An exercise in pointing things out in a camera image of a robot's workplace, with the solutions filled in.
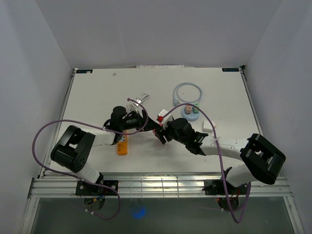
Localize green plug adapter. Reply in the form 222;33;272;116
193;103;199;114

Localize aluminium front rail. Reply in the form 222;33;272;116
28;175;292;198

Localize orange power strip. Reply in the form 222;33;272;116
117;135;128;156

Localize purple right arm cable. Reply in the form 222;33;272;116
160;103;252;224

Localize white power strip cable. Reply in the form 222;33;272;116
136;92;150;104

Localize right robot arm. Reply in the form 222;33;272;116
155;118;286;194

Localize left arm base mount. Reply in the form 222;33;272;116
75;180;119;196

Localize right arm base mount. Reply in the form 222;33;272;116
202;179;248;195

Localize dark table corner label left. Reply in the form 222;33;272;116
76;69;93;74

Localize papers at table back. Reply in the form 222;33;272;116
136;65;184;69

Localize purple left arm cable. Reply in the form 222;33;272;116
32;97;149;220

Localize dark table corner label right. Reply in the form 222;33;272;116
222;68;239;72

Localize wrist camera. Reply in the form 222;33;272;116
157;109;174;129
126;97;142;113

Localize dark table corner label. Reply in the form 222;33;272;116
76;69;93;74
222;68;239;72

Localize white cube charger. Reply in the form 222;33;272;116
202;120;213;133

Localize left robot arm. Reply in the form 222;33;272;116
51;106;159;195

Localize blue round power socket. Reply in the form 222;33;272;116
181;108;200;121

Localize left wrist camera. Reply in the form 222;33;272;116
126;97;142;113

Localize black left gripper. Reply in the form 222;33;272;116
120;110;160;132

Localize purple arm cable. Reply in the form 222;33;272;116
160;103;252;224
32;97;149;220

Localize brown pink plug adapter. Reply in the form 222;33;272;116
185;105;193;115

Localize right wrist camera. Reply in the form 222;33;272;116
157;109;174;129

